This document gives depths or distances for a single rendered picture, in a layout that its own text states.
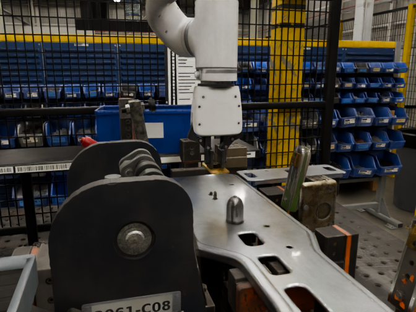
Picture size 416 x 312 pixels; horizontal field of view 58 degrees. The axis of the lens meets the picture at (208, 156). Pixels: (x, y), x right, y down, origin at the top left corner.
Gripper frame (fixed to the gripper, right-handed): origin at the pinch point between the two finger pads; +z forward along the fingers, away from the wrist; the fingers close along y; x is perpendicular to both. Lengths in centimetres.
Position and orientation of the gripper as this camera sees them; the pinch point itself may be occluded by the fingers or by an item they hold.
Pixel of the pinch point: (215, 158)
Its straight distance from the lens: 78.8
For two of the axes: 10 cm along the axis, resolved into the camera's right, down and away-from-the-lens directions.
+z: 0.0, 9.8, 2.2
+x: -2.7, -2.1, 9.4
